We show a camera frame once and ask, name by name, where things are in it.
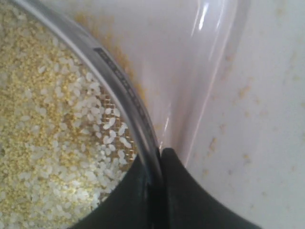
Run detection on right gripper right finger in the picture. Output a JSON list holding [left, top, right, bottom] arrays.
[[161, 148, 260, 229]]

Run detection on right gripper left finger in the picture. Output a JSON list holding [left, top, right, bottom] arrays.
[[71, 157, 164, 229]]

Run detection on round steel mesh sieve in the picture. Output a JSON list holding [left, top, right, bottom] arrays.
[[0, 0, 165, 208]]

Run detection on rice and millet grains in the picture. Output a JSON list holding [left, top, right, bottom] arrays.
[[0, 0, 137, 229]]

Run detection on clear plastic tray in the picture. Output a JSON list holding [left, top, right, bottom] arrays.
[[63, 0, 251, 164]]

